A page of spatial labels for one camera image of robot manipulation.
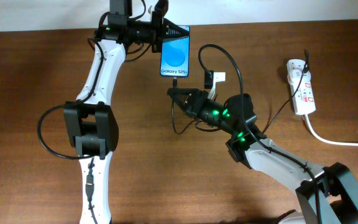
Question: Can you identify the white power strip cord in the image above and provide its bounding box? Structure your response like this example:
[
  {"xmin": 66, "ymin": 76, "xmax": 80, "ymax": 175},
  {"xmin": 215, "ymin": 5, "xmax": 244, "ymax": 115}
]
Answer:
[{"xmin": 302, "ymin": 113, "xmax": 358, "ymax": 149}]

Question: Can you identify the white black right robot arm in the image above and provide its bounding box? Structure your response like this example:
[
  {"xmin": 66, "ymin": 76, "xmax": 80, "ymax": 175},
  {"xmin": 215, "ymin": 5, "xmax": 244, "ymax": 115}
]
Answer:
[{"xmin": 167, "ymin": 88, "xmax": 358, "ymax": 223}]

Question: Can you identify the white power strip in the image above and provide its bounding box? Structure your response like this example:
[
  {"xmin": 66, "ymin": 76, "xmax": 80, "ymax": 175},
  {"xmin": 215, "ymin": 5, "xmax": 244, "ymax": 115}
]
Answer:
[{"xmin": 287, "ymin": 59, "xmax": 316, "ymax": 116}]

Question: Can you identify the white charger plug adapter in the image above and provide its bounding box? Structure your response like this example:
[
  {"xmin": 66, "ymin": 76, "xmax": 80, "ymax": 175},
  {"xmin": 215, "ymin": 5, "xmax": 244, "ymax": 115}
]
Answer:
[{"xmin": 287, "ymin": 69, "xmax": 311, "ymax": 85}]

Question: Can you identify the black charging cable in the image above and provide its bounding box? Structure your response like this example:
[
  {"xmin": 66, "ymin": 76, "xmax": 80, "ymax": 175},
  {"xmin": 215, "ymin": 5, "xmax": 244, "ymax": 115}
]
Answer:
[{"xmin": 170, "ymin": 49, "xmax": 311, "ymax": 135}]

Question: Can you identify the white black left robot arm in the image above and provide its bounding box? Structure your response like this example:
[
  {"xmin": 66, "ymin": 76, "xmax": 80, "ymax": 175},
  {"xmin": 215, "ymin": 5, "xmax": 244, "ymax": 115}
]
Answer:
[{"xmin": 63, "ymin": 1, "xmax": 190, "ymax": 223}]

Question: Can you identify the blue Galaxy smartphone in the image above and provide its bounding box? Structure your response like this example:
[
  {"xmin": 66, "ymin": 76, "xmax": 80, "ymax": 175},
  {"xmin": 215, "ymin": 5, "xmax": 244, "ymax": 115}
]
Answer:
[{"xmin": 160, "ymin": 35, "xmax": 190, "ymax": 78}]

